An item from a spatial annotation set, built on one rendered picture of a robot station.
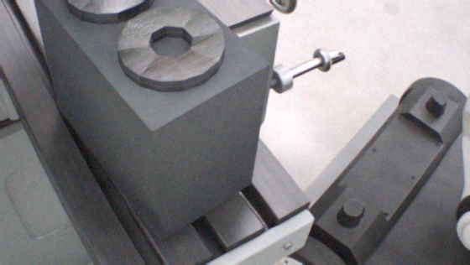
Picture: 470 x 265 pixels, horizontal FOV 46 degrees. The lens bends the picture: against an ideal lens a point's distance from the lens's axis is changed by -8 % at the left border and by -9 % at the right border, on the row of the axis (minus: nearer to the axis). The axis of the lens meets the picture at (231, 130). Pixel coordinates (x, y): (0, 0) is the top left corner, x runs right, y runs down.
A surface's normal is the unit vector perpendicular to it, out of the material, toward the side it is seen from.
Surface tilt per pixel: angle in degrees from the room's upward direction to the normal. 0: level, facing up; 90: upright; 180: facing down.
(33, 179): 90
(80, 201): 0
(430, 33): 0
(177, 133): 90
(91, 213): 0
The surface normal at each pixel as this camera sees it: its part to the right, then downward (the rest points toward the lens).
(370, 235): 0.58, -0.04
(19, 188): 0.54, 0.69
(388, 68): 0.06, -0.60
